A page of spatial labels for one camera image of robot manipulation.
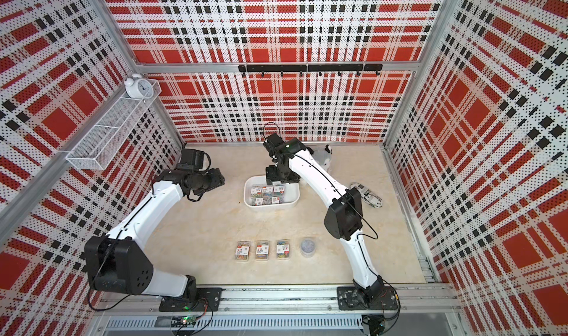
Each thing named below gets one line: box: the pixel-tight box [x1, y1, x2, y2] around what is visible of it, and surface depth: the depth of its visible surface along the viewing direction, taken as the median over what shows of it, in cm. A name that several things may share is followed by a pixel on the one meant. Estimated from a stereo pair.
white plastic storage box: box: [243, 175, 301, 212], surface depth 100 cm
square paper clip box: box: [275, 238, 291, 261], surface depth 84 cm
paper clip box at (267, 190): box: [261, 186, 274, 196], surface depth 101 cm
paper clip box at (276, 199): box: [271, 195, 284, 205], surface depth 98 cm
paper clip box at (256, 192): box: [250, 185, 263, 198], surface depth 100 cm
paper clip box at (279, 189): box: [273, 185, 286, 196], surface depth 101 cm
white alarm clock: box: [124, 73, 154, 100], surface depth 83 cm
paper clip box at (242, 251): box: [235, 240, 251, 262], surface depth 84 cm
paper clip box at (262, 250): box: [255, 240, 270, 261], surface depth 84 cm
